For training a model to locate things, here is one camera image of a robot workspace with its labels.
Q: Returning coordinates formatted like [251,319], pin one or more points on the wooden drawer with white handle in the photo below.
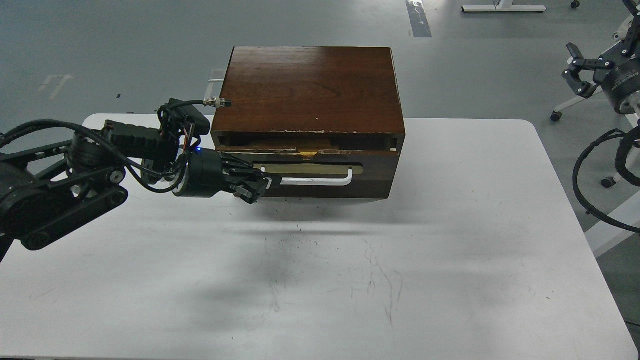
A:
[328,173]

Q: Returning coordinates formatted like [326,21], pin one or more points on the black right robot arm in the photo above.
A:
[628,141]

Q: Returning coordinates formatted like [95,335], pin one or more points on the grey floor tape strip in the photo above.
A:
[419,24]

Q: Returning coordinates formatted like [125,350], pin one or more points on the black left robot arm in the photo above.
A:
[50,191]

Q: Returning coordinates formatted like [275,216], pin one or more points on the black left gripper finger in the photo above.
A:
[235,172]
[249,191]

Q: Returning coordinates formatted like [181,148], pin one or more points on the white table leg base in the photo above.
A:
[503,6]

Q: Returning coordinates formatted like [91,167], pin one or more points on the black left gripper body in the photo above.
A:
[202,176]

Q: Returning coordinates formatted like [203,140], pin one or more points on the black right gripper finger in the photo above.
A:
[628,33]
[600,67]

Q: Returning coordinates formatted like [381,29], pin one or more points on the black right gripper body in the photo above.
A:
[622,83]

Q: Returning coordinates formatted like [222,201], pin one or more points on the dark wooden drawer cabinet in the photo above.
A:
[345,97]

